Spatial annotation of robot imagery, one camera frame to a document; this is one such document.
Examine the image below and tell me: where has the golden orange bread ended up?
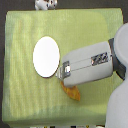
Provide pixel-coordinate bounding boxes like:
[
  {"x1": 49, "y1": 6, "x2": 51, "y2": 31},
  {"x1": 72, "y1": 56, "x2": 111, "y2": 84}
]
[{"x1": 60, "y1": 82, "x2": 80, "y2": 101}]

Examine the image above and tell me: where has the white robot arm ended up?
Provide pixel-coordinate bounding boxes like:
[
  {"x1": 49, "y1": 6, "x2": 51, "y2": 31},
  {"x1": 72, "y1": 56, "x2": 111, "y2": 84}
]
[{"x1": 56, "y1": 23, "x2": 128, "y2": 128}]

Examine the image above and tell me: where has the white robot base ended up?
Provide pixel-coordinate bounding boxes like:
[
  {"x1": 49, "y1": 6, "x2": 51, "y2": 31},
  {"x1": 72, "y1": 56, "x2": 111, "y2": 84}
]
[{"x1": 35, "y1": 0, "x2": 58, "y2": 10}]

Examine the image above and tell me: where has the white oval plate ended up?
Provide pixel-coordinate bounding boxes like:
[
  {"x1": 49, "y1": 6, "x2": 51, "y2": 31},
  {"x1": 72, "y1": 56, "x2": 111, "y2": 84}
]
[{"x1": 33, "y1": 36, "x2": 60, "y2": 78}]

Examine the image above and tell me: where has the green table cloth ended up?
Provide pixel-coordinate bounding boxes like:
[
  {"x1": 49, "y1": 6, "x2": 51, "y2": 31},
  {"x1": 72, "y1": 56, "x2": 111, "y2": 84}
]
[{"x1": 2, "y1": 8, "x2": 123, "y2": 127}]

